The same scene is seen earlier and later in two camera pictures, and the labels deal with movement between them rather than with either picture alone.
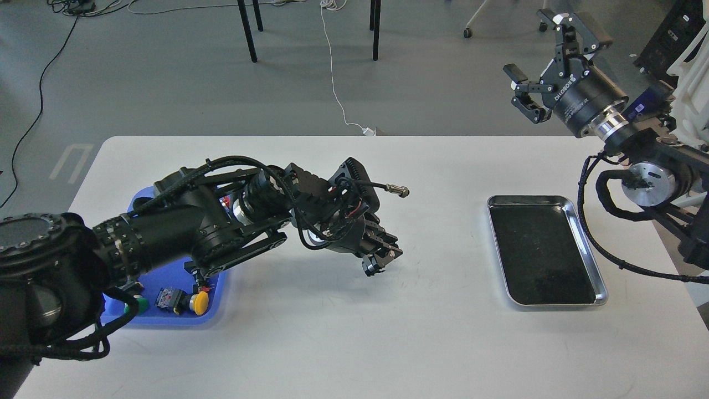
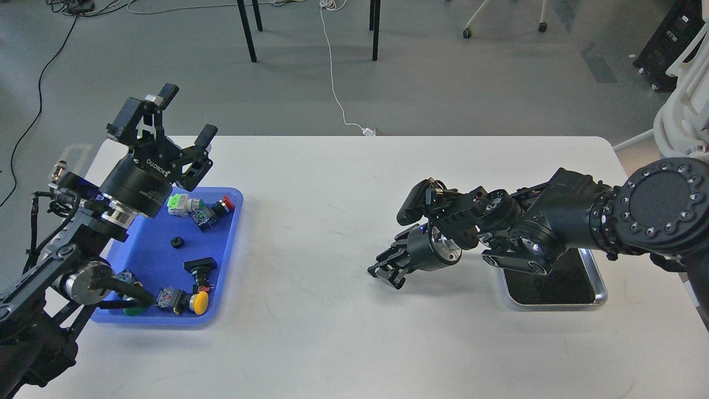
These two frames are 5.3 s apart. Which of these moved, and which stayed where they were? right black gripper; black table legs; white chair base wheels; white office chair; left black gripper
Moved: right black gripper; left black gripper
Stayed: white chair base wheels; black table legs; white office chair
